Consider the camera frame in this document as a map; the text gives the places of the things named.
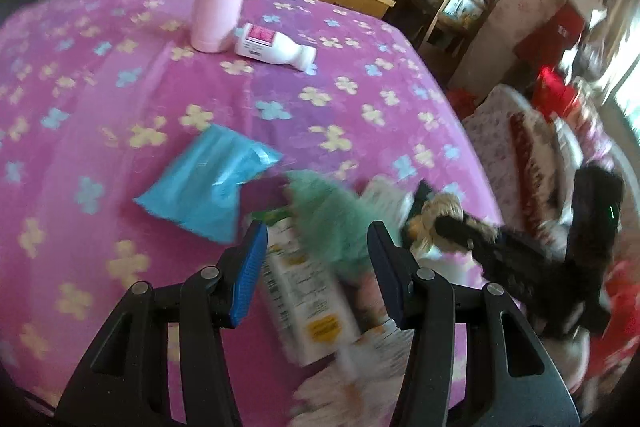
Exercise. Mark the blue plastic packet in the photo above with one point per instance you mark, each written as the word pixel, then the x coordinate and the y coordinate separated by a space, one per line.
pixel 210 177

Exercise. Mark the beige fluffy bundle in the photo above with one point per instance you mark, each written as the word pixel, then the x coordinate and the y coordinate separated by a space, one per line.
pixel 440 207

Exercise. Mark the red bag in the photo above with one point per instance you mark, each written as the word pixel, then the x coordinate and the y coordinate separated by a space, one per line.
pixel 555 37

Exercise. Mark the green fluffy cloth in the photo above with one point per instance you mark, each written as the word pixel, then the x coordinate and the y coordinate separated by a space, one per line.
pixel 325 212

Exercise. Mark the floral quilt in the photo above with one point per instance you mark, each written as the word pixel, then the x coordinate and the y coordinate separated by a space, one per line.
pixel 500 137

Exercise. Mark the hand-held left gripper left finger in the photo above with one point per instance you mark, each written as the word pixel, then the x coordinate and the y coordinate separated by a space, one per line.
pixel 247 277

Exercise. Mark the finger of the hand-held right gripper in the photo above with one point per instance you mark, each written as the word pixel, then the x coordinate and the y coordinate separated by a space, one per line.
pixel 465 232

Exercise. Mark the purple floral blanket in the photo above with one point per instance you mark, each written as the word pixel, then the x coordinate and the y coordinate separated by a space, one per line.
pixel 100 107

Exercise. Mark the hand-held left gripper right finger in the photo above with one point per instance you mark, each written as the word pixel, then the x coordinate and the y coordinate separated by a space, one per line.
pixel 386 272

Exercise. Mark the white carton box green top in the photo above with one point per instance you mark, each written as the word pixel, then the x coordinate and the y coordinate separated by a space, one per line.
pixel 305 307

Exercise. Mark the white bottle pink label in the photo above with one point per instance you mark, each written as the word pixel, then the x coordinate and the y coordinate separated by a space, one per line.
pixel 270 44

